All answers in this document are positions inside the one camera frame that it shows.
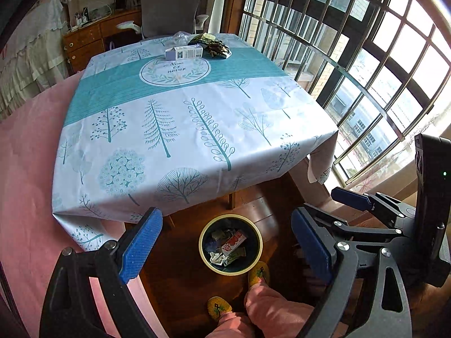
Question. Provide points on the green gold box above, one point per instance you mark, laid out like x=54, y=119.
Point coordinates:
x=201, y=38

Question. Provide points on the person's pink trouser leg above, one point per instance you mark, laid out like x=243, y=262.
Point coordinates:
x=278, y=310
x=232, y=327

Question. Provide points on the red white carton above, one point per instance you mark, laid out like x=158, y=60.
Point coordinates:
x=234, y=243

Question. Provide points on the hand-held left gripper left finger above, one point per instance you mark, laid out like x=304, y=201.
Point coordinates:
x=141, y=243

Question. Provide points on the white lace curtain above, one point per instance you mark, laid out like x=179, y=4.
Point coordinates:
x=35, y=63

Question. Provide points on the wooden drawer desk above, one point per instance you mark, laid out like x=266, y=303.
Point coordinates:
x=84, y=42

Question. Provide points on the tree print tablecloth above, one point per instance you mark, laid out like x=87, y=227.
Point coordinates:
x=176, y=112

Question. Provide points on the grey office chair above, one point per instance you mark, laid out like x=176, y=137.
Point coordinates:
x=169, y=7

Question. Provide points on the wooden table leg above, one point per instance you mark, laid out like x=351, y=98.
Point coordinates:
x=231, y=200

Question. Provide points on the lavender white carton box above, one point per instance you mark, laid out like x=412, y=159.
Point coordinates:
x=183, y=52

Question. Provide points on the metal window grille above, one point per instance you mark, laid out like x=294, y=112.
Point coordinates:
x=352, y=74

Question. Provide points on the pink blanket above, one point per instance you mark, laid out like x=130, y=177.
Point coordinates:
x=28, y=183

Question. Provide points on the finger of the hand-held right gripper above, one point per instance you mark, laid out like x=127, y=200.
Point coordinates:
x=348, y=197
x=352, y=229

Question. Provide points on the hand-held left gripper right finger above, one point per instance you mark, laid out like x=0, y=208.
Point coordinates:
x=312, y=246

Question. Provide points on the yellow rimmed trash bin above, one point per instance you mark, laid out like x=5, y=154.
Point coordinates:
x=255, y=250

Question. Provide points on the dark picture frame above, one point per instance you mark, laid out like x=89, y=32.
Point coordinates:
x=121, y=2

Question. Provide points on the black gold crumpled wrapper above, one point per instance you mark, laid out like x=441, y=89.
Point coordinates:
x=218, y=49

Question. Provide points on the yellow slipper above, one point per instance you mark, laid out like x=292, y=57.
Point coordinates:
x=259, y=274
x=218, y=306

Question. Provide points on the clear plastic packaging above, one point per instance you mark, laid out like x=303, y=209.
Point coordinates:
x=181, y=38

